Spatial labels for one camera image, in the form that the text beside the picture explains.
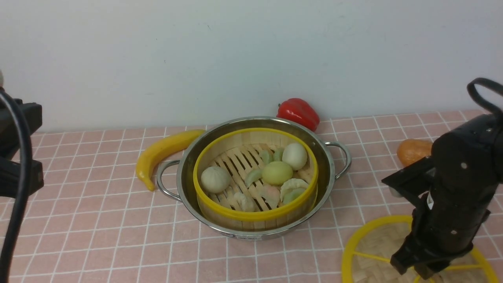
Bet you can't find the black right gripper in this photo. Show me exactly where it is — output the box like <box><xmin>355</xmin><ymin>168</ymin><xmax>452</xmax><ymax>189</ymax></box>
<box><xmin>390</xmin><ymin>193</ymin><xmax>492</xmax><ymax>279</ymax></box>

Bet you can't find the yellow woven steamer lid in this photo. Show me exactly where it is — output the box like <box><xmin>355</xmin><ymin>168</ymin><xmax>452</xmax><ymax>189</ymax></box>
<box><xmin>341</xmin><ymin>215</ymin><xmax>499</xmax><ymax>283</ymax></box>

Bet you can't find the yellow bamboo steamer basket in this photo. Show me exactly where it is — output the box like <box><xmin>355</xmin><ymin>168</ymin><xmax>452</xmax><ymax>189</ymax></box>
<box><xmin>193</xmin><ymin>128</ymin><xmax>319</xmax><ymax>232</ymax></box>

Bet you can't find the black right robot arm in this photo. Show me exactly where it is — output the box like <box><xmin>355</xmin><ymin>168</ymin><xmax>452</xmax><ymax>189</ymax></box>
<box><xmin>382</xmin><ymin>77</ymin><xmax>503</xmax><ymax>279</ymax></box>

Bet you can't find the stainless steel pot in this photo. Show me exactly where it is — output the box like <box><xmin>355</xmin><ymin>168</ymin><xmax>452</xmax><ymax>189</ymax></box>
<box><xmin>156</xmin><ymin>116</ymin><xmax>352</xmax><ymax>241</ymax></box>

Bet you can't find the orange potato toy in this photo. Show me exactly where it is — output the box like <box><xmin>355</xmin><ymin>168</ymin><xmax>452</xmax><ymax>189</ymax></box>
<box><xmin>397</xmin><ymin>139</ymin><xmax>433</xmax><ymax>167</ymax></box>

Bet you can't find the white steamed bun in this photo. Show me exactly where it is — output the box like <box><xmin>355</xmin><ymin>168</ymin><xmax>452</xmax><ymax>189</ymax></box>
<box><xmin>282</xmin><ymin>143</ymin><xmax>308</xmax><ymax>171</ymax></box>

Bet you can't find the pink dumpling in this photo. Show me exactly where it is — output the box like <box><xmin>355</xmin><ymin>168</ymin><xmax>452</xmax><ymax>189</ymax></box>
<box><xmin>258</xmin><ymin>185</ymin><xmax>281</xmax><ymax>209</ymax></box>

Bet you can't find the yellow-green steamed bun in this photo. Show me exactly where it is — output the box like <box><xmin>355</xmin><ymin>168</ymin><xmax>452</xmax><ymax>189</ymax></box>
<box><xmin>262</xmin><ymin>161</ymin><xmax>294</xmax><ymax>185</ymax></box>

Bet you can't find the red bell pepper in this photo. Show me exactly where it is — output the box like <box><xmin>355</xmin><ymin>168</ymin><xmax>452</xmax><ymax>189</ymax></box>
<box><xmin>276</xmin><ymin>98</ymin><xmax>320</xmax><ymax>132</ymax></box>

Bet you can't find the pale green dumpling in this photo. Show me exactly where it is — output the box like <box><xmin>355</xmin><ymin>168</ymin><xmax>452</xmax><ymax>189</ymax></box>
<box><xmin>244</xmin><ymin>169</ymin><xmax>262</xmax><ymax>188</ymax></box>

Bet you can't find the beige pleated bun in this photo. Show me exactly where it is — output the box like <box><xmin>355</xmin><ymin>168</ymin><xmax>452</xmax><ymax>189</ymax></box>
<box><xmin>200</xmin><ymin>166</ymin><xmax>231</xmax><ymax>194</ymax></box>

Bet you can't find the yellow plastic banana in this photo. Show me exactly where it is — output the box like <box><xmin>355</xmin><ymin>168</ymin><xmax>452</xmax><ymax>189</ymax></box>
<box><xmin>136</xmin><ymin>129</ymin><xmax>206</xmax><ymax>191</ymax></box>

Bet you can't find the black camera cable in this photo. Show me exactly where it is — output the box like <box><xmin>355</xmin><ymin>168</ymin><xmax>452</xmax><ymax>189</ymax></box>
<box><xmin>0</xmin><ymin>90</ymin><xmax>33</xmax><ymax>283</ymax></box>

